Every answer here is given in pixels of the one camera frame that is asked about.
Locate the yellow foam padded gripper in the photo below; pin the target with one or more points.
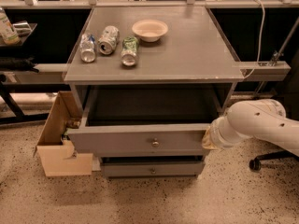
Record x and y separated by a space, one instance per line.
218 133

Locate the grey top drawer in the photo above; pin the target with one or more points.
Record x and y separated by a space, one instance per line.
119 122

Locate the grey drawer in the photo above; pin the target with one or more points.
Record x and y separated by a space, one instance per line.
152 166
119 122

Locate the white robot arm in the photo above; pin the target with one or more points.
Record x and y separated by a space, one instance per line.
263 119

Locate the round metal drawer knob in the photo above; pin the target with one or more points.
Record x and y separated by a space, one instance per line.
155 142

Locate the grey lower drawer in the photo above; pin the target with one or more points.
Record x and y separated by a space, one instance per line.
152 166

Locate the black office chair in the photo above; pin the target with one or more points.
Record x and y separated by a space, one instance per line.
288 93

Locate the grey wooden cabinet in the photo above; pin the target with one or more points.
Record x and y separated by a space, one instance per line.
191 54

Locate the white paper bowl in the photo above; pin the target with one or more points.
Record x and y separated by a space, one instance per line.
150 30

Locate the cans inside cardboard box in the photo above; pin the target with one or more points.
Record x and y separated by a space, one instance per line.
70 124

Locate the white green soda can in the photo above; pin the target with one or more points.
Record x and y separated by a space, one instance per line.
108 40

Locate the open cardboard box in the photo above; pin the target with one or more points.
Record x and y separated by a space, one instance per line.
59 157

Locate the blue white soda can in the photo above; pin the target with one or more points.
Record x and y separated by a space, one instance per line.
87 48

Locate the crumpled silver can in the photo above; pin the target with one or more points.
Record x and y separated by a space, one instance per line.
22 28

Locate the white green bottle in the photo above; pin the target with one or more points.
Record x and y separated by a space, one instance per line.
7 31

